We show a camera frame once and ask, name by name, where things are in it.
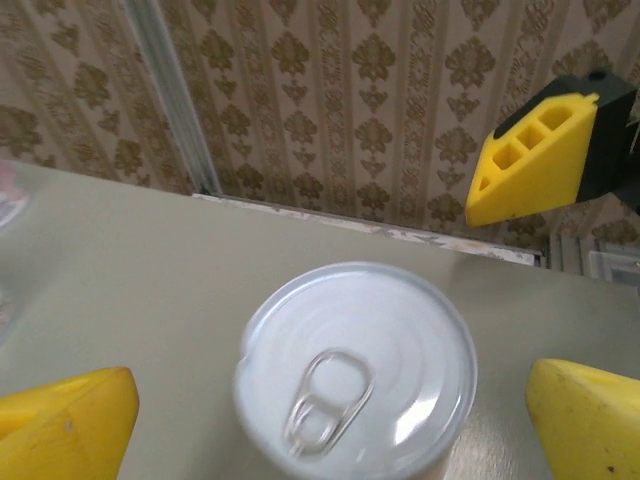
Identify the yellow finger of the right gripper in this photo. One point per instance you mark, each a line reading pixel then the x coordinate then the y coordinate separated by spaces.
pixel 540 170

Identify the grey counter box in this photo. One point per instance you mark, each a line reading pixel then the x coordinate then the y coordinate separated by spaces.
pixel 150 280

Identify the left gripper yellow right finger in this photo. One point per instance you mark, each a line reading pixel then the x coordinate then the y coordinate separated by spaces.
pixel 590 430

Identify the aluminium frame post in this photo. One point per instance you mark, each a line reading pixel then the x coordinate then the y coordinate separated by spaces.
pixel 172 100

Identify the aluminium table side rail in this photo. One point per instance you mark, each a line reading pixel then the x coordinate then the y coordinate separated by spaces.
pixel 615 265

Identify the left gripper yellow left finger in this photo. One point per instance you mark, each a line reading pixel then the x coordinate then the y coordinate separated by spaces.
pixel 60 435

